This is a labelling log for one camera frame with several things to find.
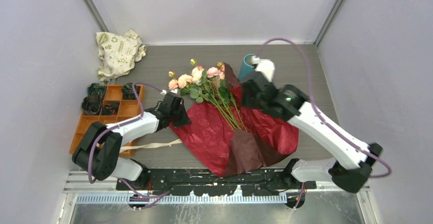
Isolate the cream printed ribbon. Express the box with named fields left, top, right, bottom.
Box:
left=120, top=139, right=183, bottom=153

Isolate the pink flower bouquet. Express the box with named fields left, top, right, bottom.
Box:
left=168, top=59, right=247, bottom=131

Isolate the dark red wrapping paper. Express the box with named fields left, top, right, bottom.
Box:
left=171, top=64, right=299, bottom=177

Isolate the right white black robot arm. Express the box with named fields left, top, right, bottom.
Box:
left=240, top=72, right=382, bottom=193

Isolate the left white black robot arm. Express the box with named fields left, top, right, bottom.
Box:
left=71, top=92, right=190, bottom=190

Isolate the teal cylindrical vase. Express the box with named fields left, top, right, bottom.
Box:
left=238, top=54, right=255, bottom=83

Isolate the dark rolled item top-right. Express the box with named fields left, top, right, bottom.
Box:
left=121, top=83, right=137, bottom=100

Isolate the orange compartment tray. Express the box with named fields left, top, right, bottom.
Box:
left=69, top=85, right=145, bottom=154

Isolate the cream printed cloth bag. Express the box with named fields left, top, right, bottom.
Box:
left=95, top=29, right=147, bottom=82

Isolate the dark rolled item top-left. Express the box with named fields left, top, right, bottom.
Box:
left=87, top=83, right=107, bottom=98

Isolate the dark rolled item left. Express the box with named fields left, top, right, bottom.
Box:
left=81, top=95, right=102, bottom=115

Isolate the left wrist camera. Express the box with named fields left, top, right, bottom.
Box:
left=160, top=88, right=178, bottom=95

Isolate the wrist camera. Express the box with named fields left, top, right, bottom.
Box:
left=250, top=56, right=275, bottom=82
left=160, top=88, right=178, bottom=95

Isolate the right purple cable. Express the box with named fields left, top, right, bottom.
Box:
left=255, top=38, right=393, bottom=210

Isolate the purple cable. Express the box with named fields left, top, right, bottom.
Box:
left=255, top=38, right=393, bottom=210
left=87, top=82, right=172, bottom=210

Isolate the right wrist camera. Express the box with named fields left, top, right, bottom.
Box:
left=250, top=56, right=275, bottom=82

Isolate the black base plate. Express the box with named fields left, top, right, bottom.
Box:
left=134, top=168, right=301, bottom=196

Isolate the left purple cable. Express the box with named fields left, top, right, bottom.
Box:
left=87, top=82, right=172, bottom=210

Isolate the aluminium rail frame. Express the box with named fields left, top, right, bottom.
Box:
left=63, top=170, right=371, bottom=205

